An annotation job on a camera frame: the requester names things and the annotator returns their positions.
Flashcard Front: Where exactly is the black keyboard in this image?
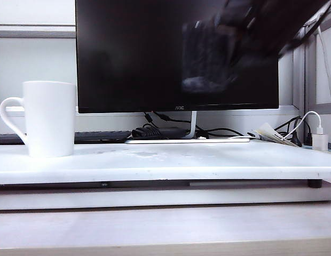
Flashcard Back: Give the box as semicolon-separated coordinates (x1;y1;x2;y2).
0;130;131;146

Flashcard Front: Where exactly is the white raised desk board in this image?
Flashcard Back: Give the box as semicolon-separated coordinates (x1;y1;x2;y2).
0;141;331;186

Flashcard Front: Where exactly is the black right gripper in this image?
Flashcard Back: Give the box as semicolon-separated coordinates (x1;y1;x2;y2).
216;0;331;69

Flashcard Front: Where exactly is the folded paper booklet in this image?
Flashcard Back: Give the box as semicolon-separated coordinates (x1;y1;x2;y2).
251;123;300;147

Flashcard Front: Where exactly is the black AOC monitor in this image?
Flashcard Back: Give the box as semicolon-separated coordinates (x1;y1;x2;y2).
74;0;280;114

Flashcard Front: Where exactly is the white ceramic mug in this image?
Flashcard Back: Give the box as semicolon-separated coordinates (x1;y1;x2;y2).
0;81;77;158

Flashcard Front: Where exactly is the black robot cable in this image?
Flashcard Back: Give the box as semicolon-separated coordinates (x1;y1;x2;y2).
277;2;331;58

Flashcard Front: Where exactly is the white USB cable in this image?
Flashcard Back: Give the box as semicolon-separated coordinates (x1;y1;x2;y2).
284;111;324;139

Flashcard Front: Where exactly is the black power adapter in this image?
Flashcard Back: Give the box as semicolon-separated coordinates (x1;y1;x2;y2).
131;127;187;140

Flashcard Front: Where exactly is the thick white cable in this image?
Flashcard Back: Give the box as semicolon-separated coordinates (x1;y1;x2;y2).
316;26;331;113

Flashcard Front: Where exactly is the grey partition frame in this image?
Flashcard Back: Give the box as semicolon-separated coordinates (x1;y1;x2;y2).
292;13;331;145

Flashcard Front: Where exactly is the black textured cup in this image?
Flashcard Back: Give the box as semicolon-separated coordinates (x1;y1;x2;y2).
181;20;239;94

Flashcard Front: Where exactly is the white USB charger block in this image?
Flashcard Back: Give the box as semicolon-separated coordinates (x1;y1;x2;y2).
311;134;329;152

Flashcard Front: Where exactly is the black cable bundle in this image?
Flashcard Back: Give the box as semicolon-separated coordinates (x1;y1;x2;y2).
273;116;303;147

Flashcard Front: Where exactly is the white base panel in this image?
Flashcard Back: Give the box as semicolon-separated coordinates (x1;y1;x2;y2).
0;186;329;211

